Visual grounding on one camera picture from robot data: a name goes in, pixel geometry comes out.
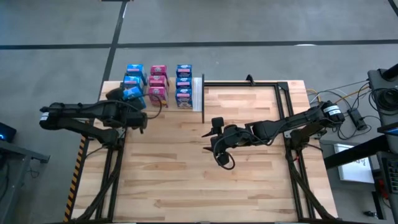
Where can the grey desk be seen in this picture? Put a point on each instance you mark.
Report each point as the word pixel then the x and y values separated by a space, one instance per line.
pixel 25 151

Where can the Rice Krispies cereal box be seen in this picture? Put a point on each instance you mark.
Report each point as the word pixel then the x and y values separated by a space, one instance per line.
pixel 133 82
pixel 133 92
pixel 135 69

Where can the dark device with blue light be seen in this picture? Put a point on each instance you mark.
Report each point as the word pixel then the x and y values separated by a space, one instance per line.
pixel 6 132

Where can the Frosted Flakes cereal box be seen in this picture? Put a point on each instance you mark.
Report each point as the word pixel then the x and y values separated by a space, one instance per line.
pixel 183 82
pixel 184 70
pixel 184 97

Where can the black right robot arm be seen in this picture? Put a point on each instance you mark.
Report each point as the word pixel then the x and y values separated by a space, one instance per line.
pixel 280 124

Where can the wooden shelf board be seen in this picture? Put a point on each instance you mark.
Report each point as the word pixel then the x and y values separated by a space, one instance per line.
pixel 197 93

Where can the black power adapter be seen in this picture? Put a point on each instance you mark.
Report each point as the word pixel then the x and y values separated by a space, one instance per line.
pixel 357 119

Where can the black aluminium table frame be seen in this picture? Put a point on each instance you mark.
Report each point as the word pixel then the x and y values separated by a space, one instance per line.
pixel 242 84

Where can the Raisin Bran cereal box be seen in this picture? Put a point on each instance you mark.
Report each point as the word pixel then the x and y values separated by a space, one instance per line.
pixel 158 70
pixel 158 95
pixel 158 81

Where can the white board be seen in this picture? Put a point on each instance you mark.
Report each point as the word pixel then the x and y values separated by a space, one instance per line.
pixel 357 171

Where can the yellow black hazard strip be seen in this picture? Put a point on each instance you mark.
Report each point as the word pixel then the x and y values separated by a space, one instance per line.
pixel 74 177

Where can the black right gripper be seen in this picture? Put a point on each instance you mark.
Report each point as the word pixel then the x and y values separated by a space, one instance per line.
pixel 227 137

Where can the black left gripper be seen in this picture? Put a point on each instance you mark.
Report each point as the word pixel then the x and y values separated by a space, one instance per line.
pixel 130 115

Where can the black metal beam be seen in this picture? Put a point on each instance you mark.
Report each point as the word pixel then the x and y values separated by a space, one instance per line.
pixel 357 154

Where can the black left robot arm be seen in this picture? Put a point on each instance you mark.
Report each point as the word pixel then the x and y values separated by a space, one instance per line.
pixel 77 109

